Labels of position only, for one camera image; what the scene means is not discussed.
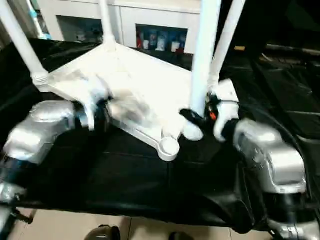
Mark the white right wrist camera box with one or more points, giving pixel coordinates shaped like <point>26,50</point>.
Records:
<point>225,110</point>

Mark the black work mat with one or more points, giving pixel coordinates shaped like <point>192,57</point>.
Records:
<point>130,180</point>

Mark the white cabinet with glass doors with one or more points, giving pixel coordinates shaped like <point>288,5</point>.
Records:
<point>125,17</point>

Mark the small yellow tag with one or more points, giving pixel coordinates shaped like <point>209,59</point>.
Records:
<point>240,48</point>

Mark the white plastic table leg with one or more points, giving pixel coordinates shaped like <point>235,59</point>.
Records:
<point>227,35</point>
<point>202,55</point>
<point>22,45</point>
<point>107,22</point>

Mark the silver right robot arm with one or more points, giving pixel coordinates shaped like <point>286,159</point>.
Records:
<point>270,155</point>

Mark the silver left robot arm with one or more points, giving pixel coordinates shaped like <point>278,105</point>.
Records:
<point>40,130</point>

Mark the black metal bar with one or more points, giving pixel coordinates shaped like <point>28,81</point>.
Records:
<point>295,50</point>

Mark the white plastic table top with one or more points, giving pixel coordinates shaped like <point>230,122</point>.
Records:
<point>130,85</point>

